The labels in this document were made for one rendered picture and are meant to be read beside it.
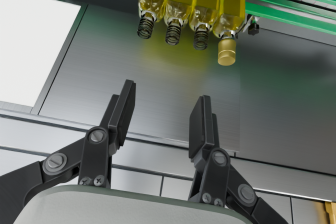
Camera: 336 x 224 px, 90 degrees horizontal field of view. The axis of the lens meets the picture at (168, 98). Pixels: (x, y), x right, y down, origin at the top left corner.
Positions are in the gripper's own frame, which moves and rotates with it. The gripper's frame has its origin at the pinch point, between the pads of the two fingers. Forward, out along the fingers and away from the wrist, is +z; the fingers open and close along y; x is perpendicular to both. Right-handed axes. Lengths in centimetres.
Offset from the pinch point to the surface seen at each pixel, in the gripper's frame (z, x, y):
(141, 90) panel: 21.6, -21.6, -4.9
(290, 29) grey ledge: 53, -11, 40
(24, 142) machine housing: 6.4, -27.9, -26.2
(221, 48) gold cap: 24.3, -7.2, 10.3
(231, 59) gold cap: 22.1, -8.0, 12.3
